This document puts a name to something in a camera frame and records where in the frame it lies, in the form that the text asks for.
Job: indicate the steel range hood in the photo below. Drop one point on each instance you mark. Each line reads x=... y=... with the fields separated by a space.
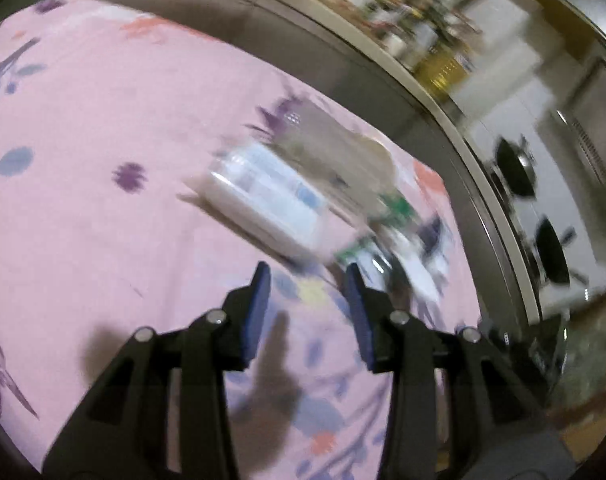
x=593 y=150

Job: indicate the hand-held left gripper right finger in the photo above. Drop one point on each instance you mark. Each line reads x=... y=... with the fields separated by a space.
x=355 y=310

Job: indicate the group of condiment bottles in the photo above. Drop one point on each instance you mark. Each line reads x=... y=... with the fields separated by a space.
x=408 y=10

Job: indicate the black wok with steel lid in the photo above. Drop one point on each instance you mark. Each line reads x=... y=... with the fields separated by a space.
x=515 y=167

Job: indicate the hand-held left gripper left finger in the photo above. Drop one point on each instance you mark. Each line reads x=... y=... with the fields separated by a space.
x=259 y=305

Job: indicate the gas stove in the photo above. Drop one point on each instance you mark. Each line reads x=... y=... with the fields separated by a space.
x=533 y=262

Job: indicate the green-label plastic packet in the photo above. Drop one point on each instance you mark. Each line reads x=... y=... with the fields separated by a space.
x=358 y=252

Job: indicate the yellow cooking oil bottle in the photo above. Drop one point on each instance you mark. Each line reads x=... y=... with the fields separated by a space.
x=445 y=72

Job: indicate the white plastic packet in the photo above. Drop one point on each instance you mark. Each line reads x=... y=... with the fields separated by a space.
x=423 y=277

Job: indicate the pink floral tablecloth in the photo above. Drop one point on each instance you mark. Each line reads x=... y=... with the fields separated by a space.
x=108 y=125

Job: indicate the black frying pan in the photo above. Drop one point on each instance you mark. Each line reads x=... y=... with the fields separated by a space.
x=553 y=252

